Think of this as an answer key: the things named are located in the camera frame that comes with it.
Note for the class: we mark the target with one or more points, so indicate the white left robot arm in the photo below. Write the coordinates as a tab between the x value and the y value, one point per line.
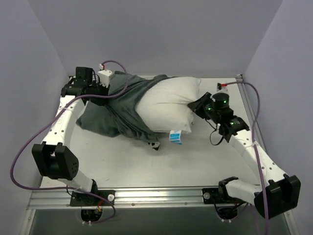
53	156

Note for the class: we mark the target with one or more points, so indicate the aluminium front rail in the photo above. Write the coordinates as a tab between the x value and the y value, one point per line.
128	198

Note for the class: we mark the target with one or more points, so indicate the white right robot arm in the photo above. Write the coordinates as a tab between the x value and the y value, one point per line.
278	192

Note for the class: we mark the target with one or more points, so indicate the zebra print pillowcase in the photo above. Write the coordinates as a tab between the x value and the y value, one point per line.
118	116

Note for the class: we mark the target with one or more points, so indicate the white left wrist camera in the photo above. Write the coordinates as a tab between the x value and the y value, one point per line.
105	76

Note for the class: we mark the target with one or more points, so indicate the aluminium right side rail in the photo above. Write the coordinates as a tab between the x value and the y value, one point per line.
254	122

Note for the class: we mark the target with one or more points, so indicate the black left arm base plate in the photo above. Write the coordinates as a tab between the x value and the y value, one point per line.
79	199

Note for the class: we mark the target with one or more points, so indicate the aluminium rail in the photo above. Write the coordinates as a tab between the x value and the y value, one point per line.
254	122
128	198

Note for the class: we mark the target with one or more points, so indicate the white pillow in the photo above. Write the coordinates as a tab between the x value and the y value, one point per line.
164	105

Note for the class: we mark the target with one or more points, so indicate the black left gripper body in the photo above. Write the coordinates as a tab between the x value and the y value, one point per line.
100	97

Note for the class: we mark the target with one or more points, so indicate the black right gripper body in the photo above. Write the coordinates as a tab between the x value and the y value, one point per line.
200	105

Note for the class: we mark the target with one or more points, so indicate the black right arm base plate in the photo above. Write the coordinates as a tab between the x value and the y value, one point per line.
212	196

